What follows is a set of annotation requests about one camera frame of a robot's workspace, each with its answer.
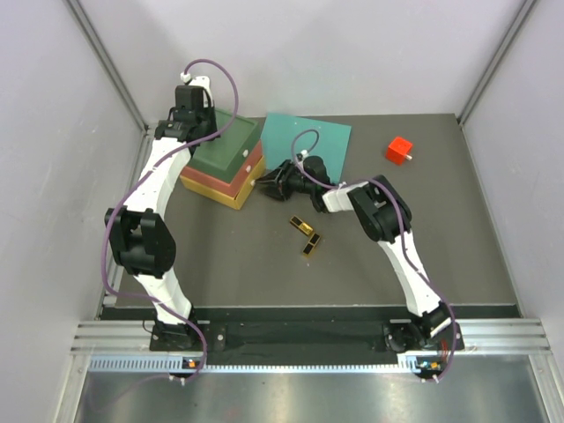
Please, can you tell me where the gold black lipstick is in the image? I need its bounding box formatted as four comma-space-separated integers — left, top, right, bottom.
302, 233, 321, 256
290, 216, 314, 236

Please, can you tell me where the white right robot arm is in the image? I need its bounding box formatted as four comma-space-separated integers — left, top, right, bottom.
255, 156, 459, 353

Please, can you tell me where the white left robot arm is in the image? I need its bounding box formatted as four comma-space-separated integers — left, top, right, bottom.
105, 77, 217, 351

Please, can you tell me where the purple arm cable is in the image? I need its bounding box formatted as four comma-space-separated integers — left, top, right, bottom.
99, 57, 241, 384
293, 129, 457, 382

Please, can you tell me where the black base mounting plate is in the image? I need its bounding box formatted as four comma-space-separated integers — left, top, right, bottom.
150, 320, 459, 355

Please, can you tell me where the green top drawer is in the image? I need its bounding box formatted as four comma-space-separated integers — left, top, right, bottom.
226, 119, 260, 182

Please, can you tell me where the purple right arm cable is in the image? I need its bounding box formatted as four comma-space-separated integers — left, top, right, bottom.
293, 129, 457, 382

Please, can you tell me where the three-tier drawer organizer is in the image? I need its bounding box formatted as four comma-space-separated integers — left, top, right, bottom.
180, 116, 252, 210

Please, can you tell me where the red cube with peg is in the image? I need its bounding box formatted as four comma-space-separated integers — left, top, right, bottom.
385, 137, 413, 166

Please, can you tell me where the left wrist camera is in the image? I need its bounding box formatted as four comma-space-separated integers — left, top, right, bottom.
180, 71, 215, 108

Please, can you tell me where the teal mat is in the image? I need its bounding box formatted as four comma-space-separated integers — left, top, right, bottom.
261, 113, 352, 182

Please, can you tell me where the aluminium front rail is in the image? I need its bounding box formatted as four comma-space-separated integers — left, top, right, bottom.
70, 317, 554, 375

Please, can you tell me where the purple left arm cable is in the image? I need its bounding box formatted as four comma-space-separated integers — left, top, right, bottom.
99, 57, 241, 384

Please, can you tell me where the yellow bottom drawer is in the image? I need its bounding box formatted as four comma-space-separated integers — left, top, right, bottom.
234, 157, 265, 210

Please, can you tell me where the red drawer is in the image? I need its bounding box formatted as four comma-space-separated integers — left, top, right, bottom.
233, 140, 263, 193

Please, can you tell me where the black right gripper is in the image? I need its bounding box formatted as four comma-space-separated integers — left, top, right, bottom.
256, 161, 315, 202

